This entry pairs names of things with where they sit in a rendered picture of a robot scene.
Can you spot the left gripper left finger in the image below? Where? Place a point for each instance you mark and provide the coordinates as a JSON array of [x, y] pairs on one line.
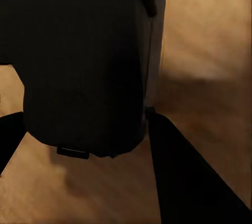
[[12, 131]]

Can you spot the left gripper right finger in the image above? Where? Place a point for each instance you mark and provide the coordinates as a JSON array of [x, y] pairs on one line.
[[190, 191]]

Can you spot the digital camera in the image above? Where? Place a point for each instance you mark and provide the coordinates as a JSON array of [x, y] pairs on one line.
[[90, 70]]

